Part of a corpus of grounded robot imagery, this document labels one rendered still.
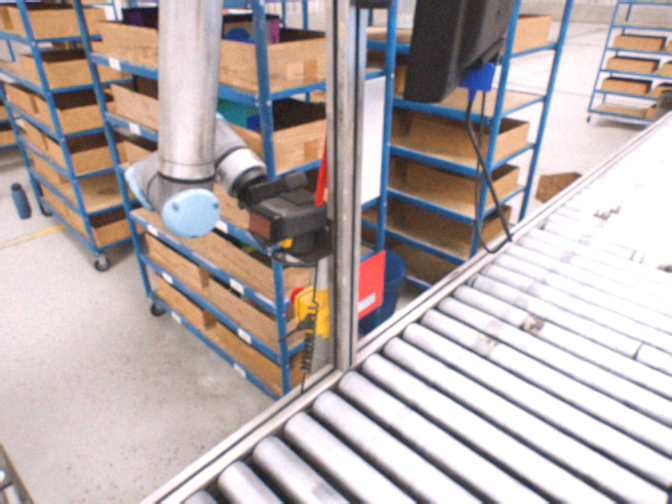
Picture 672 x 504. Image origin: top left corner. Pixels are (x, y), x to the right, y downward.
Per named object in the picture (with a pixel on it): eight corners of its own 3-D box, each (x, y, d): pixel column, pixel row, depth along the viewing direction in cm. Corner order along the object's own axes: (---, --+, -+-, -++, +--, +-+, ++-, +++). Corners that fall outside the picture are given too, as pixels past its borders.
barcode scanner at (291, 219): (244, 262, 73) (245, 198, 69) (301, 244, 82) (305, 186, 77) (272, 279, 69) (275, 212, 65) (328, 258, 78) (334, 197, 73)
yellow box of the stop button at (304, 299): (316, 305, 95) (315, 276, 91) (348, 324, 90) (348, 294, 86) (259, 341, 86) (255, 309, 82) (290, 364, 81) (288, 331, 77)
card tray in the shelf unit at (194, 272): (148, 252, 204) (143, 232, 199) (208, 228, 223) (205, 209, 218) (201, 289, 180) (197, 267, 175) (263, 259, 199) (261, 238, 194)
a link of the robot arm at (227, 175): (259, 144, 90) (216, 156, 84) (275, 162, 89) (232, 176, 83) (249, 176, 96) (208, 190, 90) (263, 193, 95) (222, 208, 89)
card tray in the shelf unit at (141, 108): (116, 111, 173) (109, 83, 168) (191, 98, 191) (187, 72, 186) (169, 135, 148) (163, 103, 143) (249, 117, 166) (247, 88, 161)
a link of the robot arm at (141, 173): (129, 188, 80) (191, 149, 83) (114, 166, 88) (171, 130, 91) (160, 227, 87) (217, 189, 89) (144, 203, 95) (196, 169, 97)
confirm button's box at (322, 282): (335, 269, 86) (335, 236, 83) (348, 276, 84) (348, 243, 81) (308, 285, 82) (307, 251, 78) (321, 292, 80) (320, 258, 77)
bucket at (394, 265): (320, 317, 219) (319, 264, 204) (364, 289, 238) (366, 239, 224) (372, 350, 200) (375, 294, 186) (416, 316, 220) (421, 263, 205)
